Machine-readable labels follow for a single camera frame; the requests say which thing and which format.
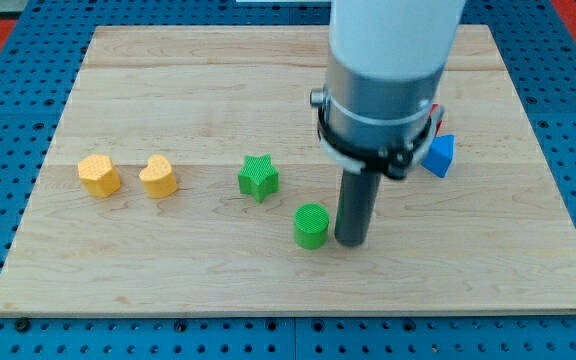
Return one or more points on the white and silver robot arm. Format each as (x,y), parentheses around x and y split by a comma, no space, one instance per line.
(385,61)

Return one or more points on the yellow heart block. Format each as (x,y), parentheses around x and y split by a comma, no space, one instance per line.
(158,177)

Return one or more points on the green star block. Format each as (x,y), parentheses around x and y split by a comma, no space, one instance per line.
(258,177)

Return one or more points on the green cylinder block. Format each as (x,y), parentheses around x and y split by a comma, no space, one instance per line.
(311,223)

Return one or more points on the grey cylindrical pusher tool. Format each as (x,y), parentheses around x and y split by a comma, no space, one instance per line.
(355,206)

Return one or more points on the light wooden board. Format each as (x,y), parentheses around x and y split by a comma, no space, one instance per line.
(491,238)

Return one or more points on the blue triangle block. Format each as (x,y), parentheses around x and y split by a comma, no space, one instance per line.
(440,155)

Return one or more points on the yellow hexagon block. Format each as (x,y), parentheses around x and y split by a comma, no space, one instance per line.
(98,175)

